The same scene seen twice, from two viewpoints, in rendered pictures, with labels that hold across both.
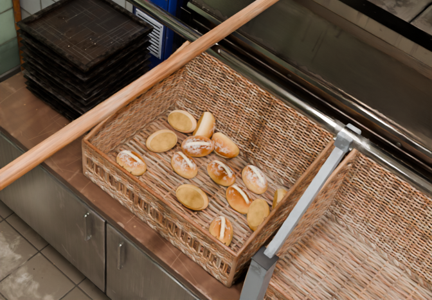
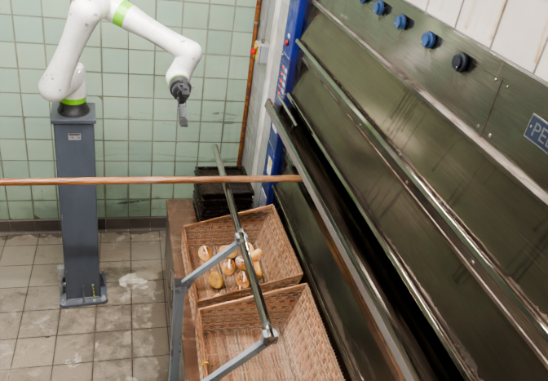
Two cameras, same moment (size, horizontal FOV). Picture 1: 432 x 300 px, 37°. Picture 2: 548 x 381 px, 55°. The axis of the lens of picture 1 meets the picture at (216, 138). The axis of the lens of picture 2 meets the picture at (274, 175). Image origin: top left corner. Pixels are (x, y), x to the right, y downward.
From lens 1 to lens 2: 1.40 m
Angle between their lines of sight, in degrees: 34
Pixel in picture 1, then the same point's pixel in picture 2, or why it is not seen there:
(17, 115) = (178, 214)
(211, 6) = (280, 189)
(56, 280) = (160, 318)
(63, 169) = (174, 242)
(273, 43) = (292, 215)
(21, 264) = (152, 303)
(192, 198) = (214, 279)
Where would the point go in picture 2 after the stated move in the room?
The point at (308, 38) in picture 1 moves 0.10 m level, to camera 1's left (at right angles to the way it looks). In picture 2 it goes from (303, 215) to (288, 206)
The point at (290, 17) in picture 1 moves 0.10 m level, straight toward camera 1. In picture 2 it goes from (302, 203) to (286, 209)
